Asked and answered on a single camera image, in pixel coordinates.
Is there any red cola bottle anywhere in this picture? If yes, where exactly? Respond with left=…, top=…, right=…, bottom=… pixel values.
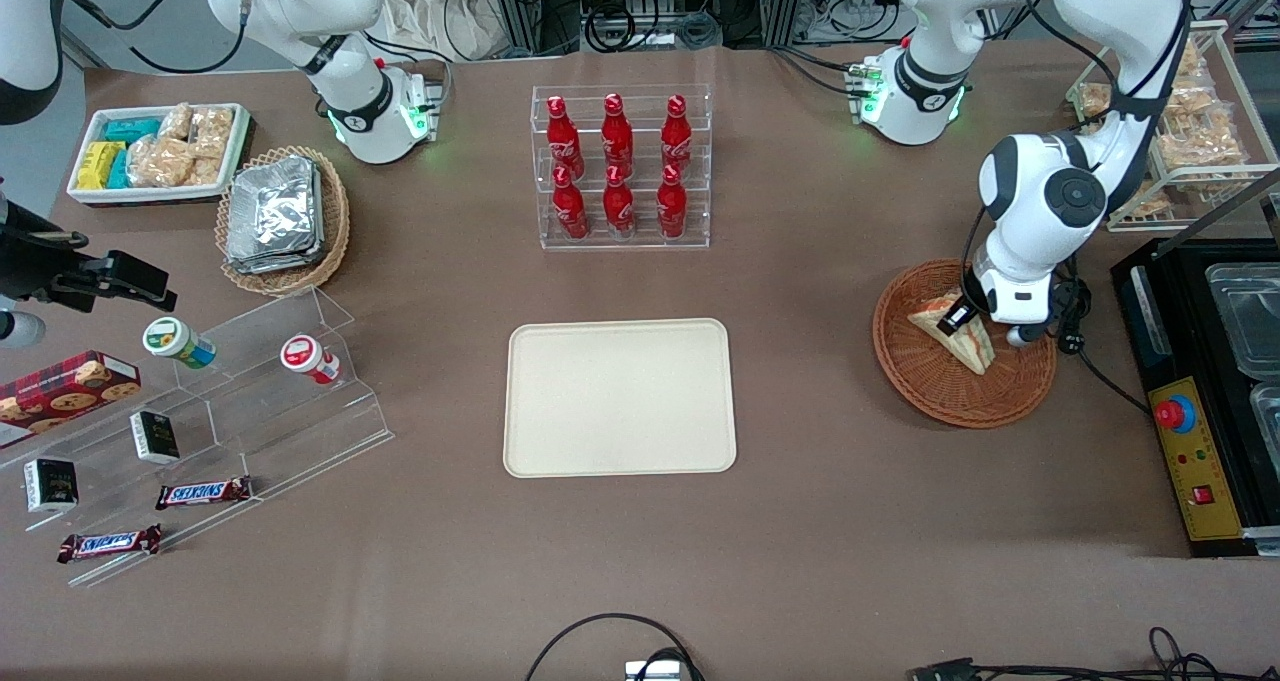
left=545, top=96, right=585, bottom=177
left=552, top=166, right=590, bottom=240
left=603, top=164, right=637, bottom=238
left=655, top=164, right=689, bottom=239
left=601, top=93, right=635, bottom=175
left=660, top=95, right=694, bottom=173

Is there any black machine yellow panel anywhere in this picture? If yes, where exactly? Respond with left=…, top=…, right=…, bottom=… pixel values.
left=1112, top=236, right=1280, bottom=559

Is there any black cable with connector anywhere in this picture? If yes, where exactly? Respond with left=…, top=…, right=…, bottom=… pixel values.
left=905, top=626, right=1280, bottom=681

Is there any black power cable with plug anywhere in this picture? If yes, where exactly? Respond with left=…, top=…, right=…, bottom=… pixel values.
left=1048, top=276, right=1151, bottom=415

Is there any Snickers chocolate bar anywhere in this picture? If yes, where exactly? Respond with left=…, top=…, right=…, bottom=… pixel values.
left=57, top=525, right=163, bottom=564
left=155, top=476, right=253, bottom=511

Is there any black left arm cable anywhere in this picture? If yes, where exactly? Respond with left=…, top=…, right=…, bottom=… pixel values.
left=960, top=0, right=1201, bottom=297

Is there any yellow snack pack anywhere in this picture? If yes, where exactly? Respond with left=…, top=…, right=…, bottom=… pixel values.
left=76, top=141, right=126, bottom=191

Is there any white wire rack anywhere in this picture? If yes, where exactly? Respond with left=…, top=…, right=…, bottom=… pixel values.
left=1065, top=21, right=1280, bottom=233

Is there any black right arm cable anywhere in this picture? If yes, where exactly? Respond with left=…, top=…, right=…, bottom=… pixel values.
left=60, top=0, right=251, bottom=75

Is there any large steel pan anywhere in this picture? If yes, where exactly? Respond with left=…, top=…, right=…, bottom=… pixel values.
left=1205, top=261, right=1280, bottom=380

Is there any clear acrylic bottle rack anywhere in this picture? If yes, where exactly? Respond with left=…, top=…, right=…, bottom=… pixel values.
left=530, top=84, right=713, bottom=252

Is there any clear acrylic stepped display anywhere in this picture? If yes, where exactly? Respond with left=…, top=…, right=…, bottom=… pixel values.
left=0, top=284, right=394, bottom=589

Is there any stack of foil containers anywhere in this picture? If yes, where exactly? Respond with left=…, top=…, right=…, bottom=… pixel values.
left=225, top=156, right=326, bottom=275

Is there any light wicker basket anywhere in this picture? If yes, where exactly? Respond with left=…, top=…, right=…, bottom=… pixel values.
left=215, top=146, right=351, bottom=297

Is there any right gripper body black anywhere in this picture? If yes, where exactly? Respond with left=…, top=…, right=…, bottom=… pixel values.
left=0, top=199, right=91, bottom=307

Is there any white cloth bag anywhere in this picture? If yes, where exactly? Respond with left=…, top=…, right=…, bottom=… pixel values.
left=375, top=0, right=508, bottom=62

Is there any aluminium profile frame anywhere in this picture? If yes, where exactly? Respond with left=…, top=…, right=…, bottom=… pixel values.
left=758, top=0, right=813, bottom=48
left=487, top=0, right=583, bottom=54

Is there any red lid yogurt cup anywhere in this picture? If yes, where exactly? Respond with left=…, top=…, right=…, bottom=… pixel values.
left=280, top=334, right=342, bottom=386

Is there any black looped cable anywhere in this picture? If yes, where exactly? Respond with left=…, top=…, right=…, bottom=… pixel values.
left=525, top=613, right=706, bottom=681

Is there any brown wicker basket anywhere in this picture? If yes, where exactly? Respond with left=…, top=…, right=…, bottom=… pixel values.
left=872, top=259, right=1058, bottom=430

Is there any beige plastic tray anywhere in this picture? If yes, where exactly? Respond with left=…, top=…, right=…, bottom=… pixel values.
left=503, top=318, right=738, bottom=479

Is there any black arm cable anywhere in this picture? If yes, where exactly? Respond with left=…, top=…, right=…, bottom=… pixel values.
left=960, top=0, right=1201, bottom=297
left=60, top=0, right=251, bottom=75

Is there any grey metal bar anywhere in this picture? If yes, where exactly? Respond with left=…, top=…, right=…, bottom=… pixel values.
left=1175, top=166, right=1280, bottom=234

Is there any triangle sandwich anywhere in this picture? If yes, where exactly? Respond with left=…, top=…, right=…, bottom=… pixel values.
left=908, top=291, right=997, bottom=375

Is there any white snack tray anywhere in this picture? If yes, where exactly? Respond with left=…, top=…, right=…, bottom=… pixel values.
left=67, top=103, right=251, bottom=207

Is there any small steel pan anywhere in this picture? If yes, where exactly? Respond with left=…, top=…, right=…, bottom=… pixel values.
left=1250, top=381, right=1280, bottom=452

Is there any small black box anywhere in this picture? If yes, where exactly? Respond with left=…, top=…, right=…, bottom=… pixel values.
left=23, top=458, right=79, bottom=514
left=130, top=410, right=182, bottom=465

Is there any red cookie box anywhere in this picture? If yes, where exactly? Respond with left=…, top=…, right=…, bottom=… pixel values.
left=0, top=351, right=142, bottom=450

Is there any green lid yogurt cup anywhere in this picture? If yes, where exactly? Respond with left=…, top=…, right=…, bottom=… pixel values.
left=142, top=316, right=217, bottom=370

